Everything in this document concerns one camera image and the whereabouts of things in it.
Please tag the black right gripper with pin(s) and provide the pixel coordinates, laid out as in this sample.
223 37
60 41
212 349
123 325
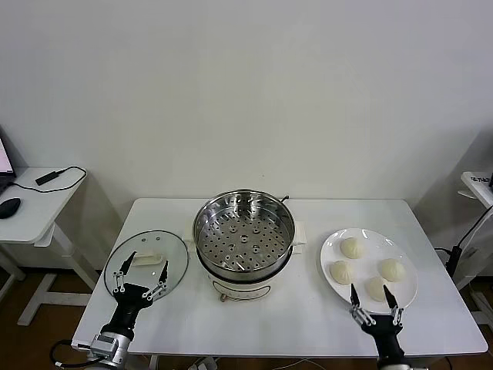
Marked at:
387 335

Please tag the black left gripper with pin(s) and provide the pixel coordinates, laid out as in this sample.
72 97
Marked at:
129 297

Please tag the white steamed baozi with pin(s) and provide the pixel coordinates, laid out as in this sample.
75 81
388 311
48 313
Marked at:
392 269
375 289
341 272
351 247

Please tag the white oval plate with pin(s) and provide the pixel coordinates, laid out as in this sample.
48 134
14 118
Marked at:
369 239

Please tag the white electric cooker pot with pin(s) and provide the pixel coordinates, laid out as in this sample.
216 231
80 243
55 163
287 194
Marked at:
239 287

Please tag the white power strip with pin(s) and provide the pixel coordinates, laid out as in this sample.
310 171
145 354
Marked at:
204 364

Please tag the white side desk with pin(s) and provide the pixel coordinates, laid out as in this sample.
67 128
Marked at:
34 216

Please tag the black adapter dongle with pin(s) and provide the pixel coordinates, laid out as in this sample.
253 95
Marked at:
48 176

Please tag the black cooker power connector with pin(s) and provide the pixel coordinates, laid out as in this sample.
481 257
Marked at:
285 198

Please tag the black computer mouse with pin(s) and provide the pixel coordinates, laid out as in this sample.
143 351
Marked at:
8 207

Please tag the black laptop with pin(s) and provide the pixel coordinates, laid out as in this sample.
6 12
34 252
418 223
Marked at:
4 154

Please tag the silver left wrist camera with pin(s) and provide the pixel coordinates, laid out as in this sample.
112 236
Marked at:
106 343

